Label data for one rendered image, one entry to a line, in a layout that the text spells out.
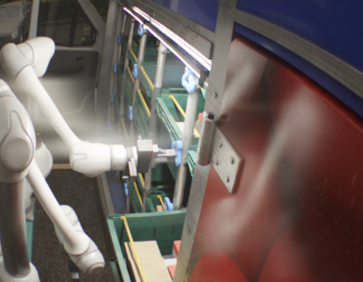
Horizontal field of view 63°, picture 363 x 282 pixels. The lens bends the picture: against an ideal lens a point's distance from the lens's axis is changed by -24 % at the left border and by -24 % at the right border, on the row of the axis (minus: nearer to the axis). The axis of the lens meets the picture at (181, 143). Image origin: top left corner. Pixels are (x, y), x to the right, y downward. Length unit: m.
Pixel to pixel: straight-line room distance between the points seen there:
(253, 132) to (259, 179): 0.07
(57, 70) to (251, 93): 3.73
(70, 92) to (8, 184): 3.59
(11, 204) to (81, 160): 0.47
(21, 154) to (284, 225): 0.54
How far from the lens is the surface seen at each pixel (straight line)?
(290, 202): 0.46
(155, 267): 1.26
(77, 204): 3.72
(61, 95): 4.35
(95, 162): 1.25
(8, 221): 0.93
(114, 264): 1.58
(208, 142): 0.67
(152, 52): 2.55
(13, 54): 1.40
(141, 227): 1.44
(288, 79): 0.46
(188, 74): 1.19
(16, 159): 0.76
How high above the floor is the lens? 2.34
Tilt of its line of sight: 28 degrees down
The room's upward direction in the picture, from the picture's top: 8 degrees clockwise
